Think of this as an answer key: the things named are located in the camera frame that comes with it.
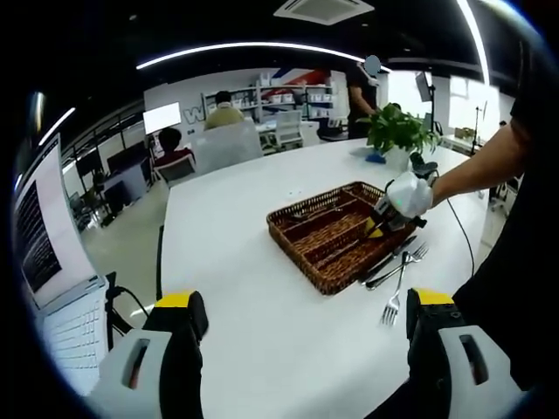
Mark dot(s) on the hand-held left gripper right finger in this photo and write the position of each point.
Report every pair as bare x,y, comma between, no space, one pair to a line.
454,362

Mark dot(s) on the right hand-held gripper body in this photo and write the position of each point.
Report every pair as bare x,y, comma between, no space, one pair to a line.
410,196

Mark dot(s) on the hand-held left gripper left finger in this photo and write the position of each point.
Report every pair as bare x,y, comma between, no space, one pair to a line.
144,371

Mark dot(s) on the brown wicker utensil storage tray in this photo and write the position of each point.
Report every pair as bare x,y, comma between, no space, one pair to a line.
332,244

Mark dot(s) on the steel fork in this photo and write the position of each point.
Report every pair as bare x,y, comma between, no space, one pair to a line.
392,307
408,262

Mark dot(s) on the white storage shelving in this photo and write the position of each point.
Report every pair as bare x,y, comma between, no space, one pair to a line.
292,94

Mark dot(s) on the grey and black object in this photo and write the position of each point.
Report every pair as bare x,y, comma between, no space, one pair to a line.
423,165

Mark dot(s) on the small blue object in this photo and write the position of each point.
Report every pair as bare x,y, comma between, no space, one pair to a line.
376,158

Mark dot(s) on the black floor stand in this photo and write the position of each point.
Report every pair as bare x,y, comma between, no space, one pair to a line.
115,314

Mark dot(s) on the green plant in white pot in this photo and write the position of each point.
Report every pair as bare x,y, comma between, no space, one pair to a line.
399,128

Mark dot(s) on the monitor on black stand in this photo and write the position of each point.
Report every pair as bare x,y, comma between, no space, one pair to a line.
425,85

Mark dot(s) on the person's dark clothing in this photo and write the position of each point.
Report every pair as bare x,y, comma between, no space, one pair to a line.
524,218

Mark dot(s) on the white mesh chair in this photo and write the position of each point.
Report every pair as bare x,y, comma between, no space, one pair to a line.
289,128

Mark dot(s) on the silver laptop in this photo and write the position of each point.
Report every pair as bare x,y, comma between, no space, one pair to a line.
48,244

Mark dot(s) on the large white office chair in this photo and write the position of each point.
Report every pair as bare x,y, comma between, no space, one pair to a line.
229,146

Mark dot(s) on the ceiling light strip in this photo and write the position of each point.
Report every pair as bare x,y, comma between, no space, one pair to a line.
54,126
476,39
262,46

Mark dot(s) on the ceiling air conditioner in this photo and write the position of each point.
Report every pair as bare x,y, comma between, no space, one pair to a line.
325,9

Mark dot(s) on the bright white screen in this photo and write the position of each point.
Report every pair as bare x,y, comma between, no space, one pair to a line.
162,118

